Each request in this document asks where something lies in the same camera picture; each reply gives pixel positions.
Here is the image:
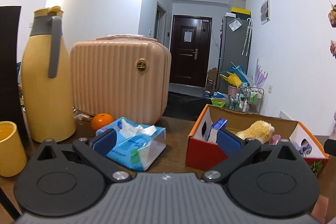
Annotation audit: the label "black paper bag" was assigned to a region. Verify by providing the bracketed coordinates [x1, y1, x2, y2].
[0, 6, 29, 144]

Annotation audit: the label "purple drawstring pouch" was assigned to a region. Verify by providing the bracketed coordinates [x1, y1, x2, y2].
[291, 139, 312, 157]

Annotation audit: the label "blue soft tissue pack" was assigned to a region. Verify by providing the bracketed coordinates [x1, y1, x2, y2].
[96, 117, 166, 172]

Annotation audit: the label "purple decorative plant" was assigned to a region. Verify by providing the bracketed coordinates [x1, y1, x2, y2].
[253, 59, 268, 88]

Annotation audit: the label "yellow mug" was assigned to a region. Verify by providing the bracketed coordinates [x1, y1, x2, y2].
[0, 121, 27, 177]

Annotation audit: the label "yellow box on fridge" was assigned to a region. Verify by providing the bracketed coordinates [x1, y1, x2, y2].
[231, 7, 251, 16]

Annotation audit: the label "dried pink roses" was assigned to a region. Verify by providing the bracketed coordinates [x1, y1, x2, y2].
[328, 3, 336, 58]

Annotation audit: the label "black chair back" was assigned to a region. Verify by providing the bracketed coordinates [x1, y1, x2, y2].
[163, 91, 212, 121]

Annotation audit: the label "yellow plush toy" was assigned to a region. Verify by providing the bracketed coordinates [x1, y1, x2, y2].
[235, 120, 274, 144]

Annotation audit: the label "yellow thermos jug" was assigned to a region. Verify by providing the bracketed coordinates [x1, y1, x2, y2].
[21, 6, 76, 143]

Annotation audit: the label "dark brown door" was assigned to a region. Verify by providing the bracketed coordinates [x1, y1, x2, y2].
[170, 15, 212, 87]

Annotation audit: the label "pink satin bow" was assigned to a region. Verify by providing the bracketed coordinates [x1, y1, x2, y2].
[268, 135, 281, 145]

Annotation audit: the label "pink textured vase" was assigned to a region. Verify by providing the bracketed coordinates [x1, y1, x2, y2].
[329, 112, 336, 140]

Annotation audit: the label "pink ribbed suitcase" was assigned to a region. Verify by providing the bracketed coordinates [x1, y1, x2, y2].
[70, 34, 171, 125]

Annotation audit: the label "red cardboard box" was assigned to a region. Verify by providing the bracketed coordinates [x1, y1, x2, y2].
[185, 104, 330, 176]

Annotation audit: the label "wire storage cart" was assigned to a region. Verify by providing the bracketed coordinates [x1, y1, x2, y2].
[228, 85, 265, 114]

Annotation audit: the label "blue tissue pocket pack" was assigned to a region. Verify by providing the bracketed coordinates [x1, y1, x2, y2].
[207, 118, 227, 143]

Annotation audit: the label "blue and yellow bags pile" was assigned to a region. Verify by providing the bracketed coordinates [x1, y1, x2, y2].
[219, 62, 250, 87]

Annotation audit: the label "orange fruit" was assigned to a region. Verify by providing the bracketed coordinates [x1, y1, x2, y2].
[91, 113, 114, 131]

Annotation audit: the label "grey refrigerator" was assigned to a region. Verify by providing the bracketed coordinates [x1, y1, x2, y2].
[218, 12, 252, 73]

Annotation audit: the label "wall picture frame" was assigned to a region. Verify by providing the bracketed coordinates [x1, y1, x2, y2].
[260, 0, 270, 25]

